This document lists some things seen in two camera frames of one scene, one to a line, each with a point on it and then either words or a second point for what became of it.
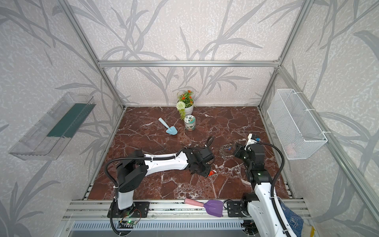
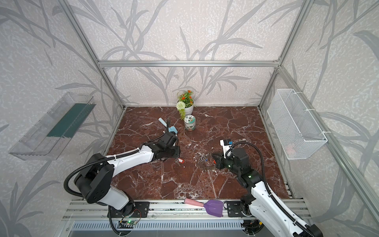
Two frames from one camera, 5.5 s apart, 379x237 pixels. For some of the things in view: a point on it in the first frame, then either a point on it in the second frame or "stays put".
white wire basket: [297, 132] stays put
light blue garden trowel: [171, 130] stays put
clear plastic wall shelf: [45, 140] stays put
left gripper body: [202, 165] to [175, 152]
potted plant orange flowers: [185, 104] stays put
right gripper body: [240, 151] to [218, 161]
